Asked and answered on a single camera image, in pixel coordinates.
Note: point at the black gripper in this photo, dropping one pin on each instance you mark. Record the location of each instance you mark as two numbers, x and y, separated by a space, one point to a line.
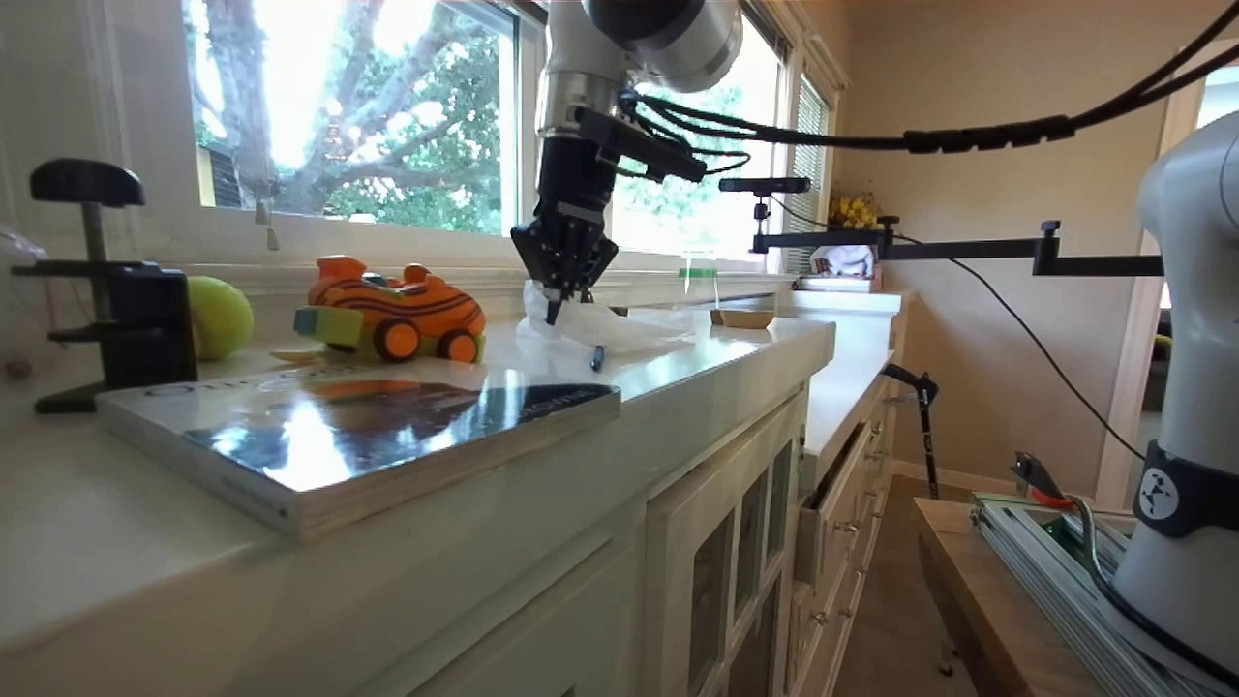
574 187

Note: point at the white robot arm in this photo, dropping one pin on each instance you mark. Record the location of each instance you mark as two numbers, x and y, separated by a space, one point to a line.
1201 324

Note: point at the blue pen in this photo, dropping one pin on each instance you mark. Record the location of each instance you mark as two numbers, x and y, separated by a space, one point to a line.
597 357

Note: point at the orange toy car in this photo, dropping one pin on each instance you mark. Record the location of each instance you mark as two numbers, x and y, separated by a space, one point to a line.
399 315

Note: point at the yellow background object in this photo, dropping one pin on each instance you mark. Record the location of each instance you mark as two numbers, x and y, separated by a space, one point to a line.
854 211

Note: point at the yellow-green tennis ball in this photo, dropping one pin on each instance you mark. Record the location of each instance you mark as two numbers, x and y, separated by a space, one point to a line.
223 315

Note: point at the white counter cabinet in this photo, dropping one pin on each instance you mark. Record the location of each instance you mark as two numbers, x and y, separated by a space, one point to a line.
720 566

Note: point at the open white drawer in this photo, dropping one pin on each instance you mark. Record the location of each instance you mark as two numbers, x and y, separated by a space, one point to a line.
839 504

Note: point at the black tripod stand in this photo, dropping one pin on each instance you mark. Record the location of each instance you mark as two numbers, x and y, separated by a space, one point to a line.
923 426

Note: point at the black screw clamp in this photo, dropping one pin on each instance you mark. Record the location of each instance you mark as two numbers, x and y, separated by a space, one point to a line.
147 324

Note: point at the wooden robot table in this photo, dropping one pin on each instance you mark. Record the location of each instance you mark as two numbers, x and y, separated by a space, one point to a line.
992 604

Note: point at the aluminium rails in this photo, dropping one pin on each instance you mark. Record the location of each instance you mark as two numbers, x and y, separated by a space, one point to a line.
1046 556

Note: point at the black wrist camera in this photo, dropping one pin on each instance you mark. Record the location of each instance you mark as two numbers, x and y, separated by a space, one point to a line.
645 146

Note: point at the white window frame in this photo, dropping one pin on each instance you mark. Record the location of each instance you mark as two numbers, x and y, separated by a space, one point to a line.
390 235

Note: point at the black camera on mount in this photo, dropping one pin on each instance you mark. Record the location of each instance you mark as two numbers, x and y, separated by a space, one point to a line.
759 182

